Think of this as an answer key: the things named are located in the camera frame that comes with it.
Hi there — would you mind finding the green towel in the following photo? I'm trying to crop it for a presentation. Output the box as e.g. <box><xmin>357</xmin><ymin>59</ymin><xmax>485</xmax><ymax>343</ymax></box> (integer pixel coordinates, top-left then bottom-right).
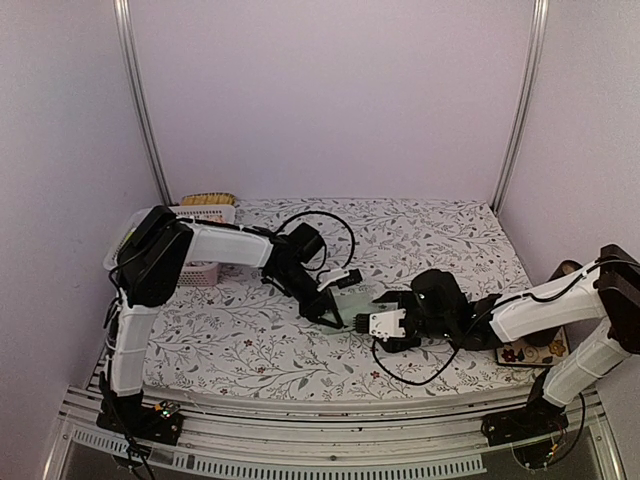
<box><xmin>319</xmin><ymin>292</ymin><xmax>391</xmax><ymax>335</ymax></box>

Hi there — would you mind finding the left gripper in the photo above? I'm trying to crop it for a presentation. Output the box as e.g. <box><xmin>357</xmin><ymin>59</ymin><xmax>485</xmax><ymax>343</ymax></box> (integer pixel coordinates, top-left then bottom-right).
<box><xmin>272</xmin><ymin>265</ymin><xmax>344</xmax><ymax>330</ymax></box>

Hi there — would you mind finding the floral ceramic tray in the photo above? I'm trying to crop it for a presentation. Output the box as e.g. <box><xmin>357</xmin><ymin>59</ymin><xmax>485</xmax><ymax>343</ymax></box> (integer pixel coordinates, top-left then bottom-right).
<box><xmin>495</xmin><ymin>327</ymin><xmax>571</xmax><ymax>368</ymax></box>

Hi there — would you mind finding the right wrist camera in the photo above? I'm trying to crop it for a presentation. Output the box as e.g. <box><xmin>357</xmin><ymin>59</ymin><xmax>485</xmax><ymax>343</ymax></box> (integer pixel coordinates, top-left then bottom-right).
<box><xmin>410</xmin><ymin>269</ymin><xmax>468</xmax><ymax>320</ymax></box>

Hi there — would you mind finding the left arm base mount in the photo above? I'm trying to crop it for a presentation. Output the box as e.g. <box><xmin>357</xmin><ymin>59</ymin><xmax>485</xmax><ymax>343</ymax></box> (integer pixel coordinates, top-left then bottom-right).
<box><xmin>96</xmin><ymin>394</ymin><xmax>184</xmax><ymax>446</ymax></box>

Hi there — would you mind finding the right metal frame post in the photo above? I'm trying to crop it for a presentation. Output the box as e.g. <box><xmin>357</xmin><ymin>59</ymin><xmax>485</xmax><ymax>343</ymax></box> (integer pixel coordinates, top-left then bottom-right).
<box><xmin>490</xmin><ymin>0</ymin><xmax>549</xmax><ymax>217</ymax></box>

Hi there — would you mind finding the metal frame post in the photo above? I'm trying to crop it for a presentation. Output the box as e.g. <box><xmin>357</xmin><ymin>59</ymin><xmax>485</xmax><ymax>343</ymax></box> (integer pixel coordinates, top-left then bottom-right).
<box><xmin>490</xmin><ymin>0</ymin><xmax>549</xmax><ymax>217</ymax></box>
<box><xmin>113</xmin><ymin>0</ymin><xmax>173</xmax><ymax>205</ymax></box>

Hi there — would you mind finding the woven straw brush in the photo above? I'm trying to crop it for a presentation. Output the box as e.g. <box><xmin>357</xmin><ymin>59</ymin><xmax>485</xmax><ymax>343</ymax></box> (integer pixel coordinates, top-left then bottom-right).
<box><xmin>180</xmin><ymin>192</ymin><xmax>236</xmax><ymax>206</ymax></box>

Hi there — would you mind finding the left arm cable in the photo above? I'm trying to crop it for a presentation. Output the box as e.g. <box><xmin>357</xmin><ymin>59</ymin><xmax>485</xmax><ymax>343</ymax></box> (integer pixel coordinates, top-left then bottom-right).
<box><xmin>274</xmin><ymin>210</ymin><xmax>356</xmax><ymax>274</ymax></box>

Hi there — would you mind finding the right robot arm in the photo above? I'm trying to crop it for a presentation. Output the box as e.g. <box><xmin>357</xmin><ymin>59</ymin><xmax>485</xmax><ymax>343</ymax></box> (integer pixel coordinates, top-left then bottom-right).
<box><xmin>355</xmin><ymin>244</ymin><xmax>639</xmax><ymax>436</ymax></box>

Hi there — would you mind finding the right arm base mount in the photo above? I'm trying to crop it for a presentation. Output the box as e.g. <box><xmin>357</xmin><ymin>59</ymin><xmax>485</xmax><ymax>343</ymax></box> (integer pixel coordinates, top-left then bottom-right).
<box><xmin>480</xmin><ymin>400</ymin><xmax>569</xmax><ymax>446</ymax></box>

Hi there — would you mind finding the white plastic basket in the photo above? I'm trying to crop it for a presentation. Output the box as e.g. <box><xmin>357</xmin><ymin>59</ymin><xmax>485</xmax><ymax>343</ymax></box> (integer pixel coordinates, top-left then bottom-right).
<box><xmin>102</xmin><ymin>204</ymin><xmax>236</xmax><ymax>287</ymax></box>

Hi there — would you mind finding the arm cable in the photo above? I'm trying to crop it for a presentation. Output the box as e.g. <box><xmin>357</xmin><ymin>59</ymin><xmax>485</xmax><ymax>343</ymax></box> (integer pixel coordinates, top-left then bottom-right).
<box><xmin>274</xmin><ymin>210</ymin><xmax>356</xmax><ymax>274</ymax></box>
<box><xmin>370</xmin><ymin>257</ymin><xmax>626</xmax><ymax>387</ymax></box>

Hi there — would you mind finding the floral tablecloth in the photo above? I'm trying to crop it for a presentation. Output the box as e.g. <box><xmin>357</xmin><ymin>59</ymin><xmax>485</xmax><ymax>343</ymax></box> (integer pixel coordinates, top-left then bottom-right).
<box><xmin>102</xmin><ymin>197</ymin><xmax>539</xmax><ymax>402</ymax></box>

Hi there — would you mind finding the dark cylinder roll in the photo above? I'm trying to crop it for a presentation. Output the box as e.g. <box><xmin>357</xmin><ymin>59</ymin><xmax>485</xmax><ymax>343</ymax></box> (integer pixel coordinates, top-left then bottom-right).
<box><xmin>549</xmin><ymin>260</ymin><xmax>583</xmax><ymax>281</ymax></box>

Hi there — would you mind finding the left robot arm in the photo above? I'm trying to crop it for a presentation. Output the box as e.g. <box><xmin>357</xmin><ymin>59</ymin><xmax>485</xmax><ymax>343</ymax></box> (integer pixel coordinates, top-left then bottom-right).
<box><xmin>103</xmin><ymin>206</ymin><xmax>362</xmax><ymax>434</ymax></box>

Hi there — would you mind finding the left metal frame post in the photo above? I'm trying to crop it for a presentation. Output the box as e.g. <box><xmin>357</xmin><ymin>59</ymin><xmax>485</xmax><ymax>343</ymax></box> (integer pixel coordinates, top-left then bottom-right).
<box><xmin>113</xmin><ymin>0</ymin><xmax>173</xmax><ymax>205</ymax></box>

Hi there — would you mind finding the metal front rail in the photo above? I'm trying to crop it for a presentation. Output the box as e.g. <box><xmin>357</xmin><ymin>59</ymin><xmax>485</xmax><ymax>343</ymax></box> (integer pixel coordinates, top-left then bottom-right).
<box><xmin>44</xmin><ymin>385</ymin><xmax>626</xmax><ymax>479</ymax></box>

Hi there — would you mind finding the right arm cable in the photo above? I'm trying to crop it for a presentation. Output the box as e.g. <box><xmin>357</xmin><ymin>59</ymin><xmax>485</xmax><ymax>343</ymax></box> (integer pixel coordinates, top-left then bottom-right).
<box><xmin>370</xmin><ymin>257</ymin><xmax>626</xmax><ymax>387</ymax></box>

